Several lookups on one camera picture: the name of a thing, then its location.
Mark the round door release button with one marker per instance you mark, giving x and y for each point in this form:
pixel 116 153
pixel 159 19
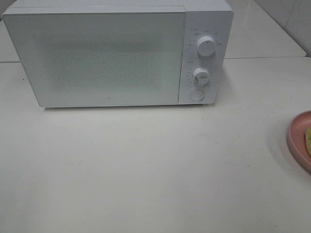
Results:
pixel 197 95

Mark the white microwave door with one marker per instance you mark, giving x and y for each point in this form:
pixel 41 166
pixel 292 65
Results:
pixel 79 60

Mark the pink round plate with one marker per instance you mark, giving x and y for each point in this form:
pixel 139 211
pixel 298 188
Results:
pixel 296 139

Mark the yellow green sandwich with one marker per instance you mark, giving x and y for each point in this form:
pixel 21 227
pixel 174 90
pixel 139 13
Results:
pixel 308 140

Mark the lower white timer knob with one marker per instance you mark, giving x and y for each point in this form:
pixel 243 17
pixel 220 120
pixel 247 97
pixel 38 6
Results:
pixel 201 76

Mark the upper white power knob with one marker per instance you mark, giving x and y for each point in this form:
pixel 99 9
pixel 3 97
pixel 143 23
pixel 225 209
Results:
pixel 206 45

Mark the white microwave oven body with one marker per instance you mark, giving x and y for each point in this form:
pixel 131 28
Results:
pixel 91 53

